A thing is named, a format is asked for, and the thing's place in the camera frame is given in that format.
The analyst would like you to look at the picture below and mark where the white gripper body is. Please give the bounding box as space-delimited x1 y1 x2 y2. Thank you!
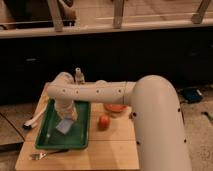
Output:
54 103 78 121

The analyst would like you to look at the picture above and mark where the pale blue sponge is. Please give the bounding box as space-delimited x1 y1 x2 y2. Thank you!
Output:
56 119 73 134

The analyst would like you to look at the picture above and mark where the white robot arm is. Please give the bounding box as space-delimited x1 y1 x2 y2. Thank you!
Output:
47 73 192 171

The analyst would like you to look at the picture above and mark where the green plastic tray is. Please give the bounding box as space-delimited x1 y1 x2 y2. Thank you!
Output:
35 100 91 150

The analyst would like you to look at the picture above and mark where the small clear bottle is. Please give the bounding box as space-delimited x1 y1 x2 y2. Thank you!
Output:
75 67 85 84

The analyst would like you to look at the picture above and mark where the white brush with black tip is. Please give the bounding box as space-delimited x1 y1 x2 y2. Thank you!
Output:
22 107 46 130

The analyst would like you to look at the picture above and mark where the orange bowl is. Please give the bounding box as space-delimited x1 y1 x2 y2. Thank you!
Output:
104 104 127 113

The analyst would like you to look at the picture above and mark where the blue box on floor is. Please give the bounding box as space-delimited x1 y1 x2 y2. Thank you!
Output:
181 88 203 103

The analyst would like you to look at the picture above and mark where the metal fork with black handle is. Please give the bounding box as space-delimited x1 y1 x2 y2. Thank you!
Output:
29 149 69 160

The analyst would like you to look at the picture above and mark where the wooden railing frame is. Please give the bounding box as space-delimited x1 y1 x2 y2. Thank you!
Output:
0 0 213 39

